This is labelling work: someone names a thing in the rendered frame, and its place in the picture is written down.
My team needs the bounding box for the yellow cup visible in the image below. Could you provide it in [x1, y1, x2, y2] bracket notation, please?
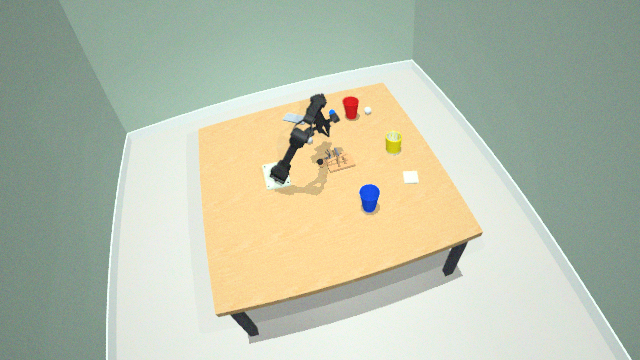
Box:
[385, 131, 402, 155]

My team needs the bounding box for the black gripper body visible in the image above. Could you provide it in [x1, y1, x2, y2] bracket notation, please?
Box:
[304, 112, 341, 137]

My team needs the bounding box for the red plastic cup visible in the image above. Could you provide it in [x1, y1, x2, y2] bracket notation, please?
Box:
[342, 97, 359, 119]

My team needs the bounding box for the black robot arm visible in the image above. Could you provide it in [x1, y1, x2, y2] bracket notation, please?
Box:
[269, 93, 327, 184]

